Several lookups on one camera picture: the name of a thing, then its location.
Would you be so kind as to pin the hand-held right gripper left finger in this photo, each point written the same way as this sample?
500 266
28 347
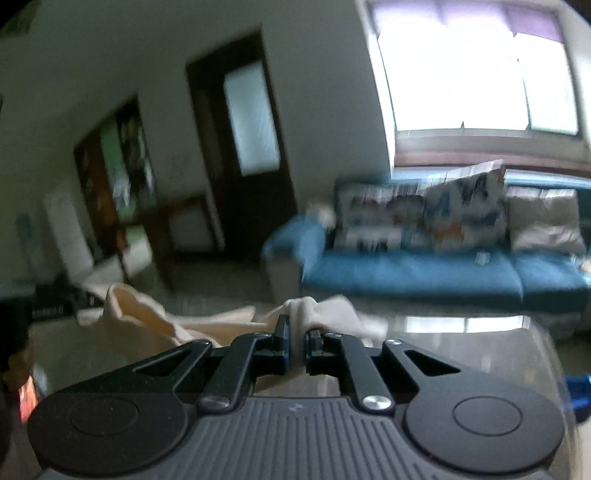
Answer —
283 346

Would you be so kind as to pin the dark wooden door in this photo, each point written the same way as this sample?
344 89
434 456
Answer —
244 194

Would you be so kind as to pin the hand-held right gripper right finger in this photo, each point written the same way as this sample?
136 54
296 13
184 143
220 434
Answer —
311 350

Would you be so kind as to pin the white refrigerator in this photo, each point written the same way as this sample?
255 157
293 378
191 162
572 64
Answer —
69 235

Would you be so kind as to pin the dark wooden display cabinet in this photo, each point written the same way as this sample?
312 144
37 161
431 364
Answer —
108 184

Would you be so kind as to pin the blue sofa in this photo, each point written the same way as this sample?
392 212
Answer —
406 272

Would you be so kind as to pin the beige cloth on sofa arm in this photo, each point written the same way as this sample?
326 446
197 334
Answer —
323 213

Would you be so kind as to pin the grey quilted star table cover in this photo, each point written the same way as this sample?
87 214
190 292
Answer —
461 344

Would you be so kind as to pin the window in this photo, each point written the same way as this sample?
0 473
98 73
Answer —
461 69

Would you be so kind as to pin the beige cushion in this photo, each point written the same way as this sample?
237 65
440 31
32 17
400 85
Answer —
545 221

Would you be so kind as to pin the cream garment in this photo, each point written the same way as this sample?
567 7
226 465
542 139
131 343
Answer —
138 318

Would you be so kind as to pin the low wooden partition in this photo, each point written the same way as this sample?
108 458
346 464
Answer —
189 226

